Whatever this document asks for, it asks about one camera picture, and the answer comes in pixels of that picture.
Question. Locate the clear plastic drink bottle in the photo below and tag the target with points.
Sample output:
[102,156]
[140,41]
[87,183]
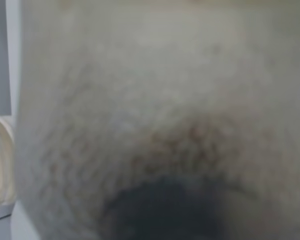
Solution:
[160,119]

